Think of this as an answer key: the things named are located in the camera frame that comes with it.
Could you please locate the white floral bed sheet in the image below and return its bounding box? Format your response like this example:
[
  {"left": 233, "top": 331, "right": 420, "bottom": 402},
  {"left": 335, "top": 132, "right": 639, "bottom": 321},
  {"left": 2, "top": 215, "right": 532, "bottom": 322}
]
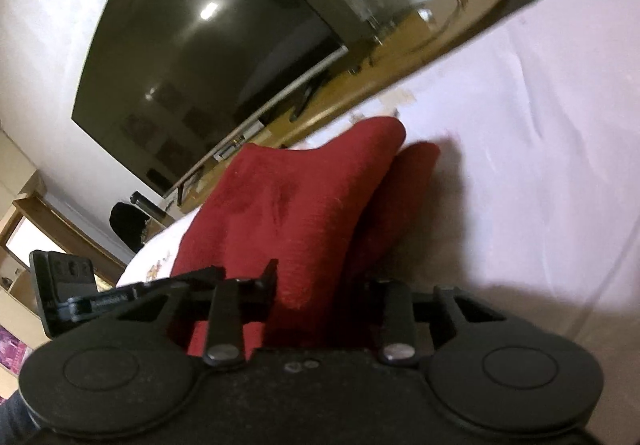
[{"left": 115, "top": 0, "right": 640, "bottom": 445}]

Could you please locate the black flat screen television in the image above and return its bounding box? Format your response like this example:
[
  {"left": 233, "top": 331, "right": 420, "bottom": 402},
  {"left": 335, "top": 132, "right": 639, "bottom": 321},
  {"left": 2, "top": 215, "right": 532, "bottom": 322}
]
[{"left": 71, "top": 0, "right": 349, "bottom": 198}]

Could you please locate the wooden television cabinet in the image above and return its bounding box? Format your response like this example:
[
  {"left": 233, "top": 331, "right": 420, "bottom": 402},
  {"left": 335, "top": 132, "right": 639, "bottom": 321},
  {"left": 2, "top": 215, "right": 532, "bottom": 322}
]
[{"left": 145, "top": 0, "right": 512, "bottom": 228}]

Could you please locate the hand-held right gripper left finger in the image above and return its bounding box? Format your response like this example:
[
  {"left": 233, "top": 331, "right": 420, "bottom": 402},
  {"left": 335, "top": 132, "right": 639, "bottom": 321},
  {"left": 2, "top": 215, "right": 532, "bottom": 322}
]
[{"left": 120, "top": 259, "right": 279, "bottom": 369}]

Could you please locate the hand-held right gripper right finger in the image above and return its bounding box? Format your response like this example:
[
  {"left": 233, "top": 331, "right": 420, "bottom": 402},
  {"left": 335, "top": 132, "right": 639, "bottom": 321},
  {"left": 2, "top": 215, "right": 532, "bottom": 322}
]
[{"left": 362, "top": 279, "right": 501, "bottom": 366}]

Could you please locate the purple printed object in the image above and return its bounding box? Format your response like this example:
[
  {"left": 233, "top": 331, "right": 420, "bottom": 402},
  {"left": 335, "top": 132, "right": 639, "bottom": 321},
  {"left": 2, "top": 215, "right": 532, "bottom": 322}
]
[{"left": 0, "top": 325, "right": 26, "bottom": 372}]

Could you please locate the dark object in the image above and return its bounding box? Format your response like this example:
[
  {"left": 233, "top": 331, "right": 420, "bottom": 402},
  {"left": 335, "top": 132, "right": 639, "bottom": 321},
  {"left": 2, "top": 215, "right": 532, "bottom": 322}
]
[{"left": 110, "top": 202, "right": 151, "bottom": 254}]

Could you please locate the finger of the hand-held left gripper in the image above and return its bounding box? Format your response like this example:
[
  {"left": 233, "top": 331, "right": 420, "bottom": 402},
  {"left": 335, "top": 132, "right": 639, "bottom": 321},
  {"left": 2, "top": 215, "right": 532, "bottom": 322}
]
[{"left": 142, "top": 266, "right": 224, "bottom": 292}]

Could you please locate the silver set-top box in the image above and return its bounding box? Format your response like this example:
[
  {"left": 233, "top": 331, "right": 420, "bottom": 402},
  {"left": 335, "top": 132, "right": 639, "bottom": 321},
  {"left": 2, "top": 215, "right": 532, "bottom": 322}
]
[{"left": 212, "top": 120, "right": 266, "bottom": 161}]

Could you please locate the red beaded sweater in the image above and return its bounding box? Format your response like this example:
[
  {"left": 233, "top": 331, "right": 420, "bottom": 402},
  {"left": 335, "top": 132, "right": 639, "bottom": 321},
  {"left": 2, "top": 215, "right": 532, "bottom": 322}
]
[{"left": 170, "top": 116, "right": 441, "bottom": 357}]

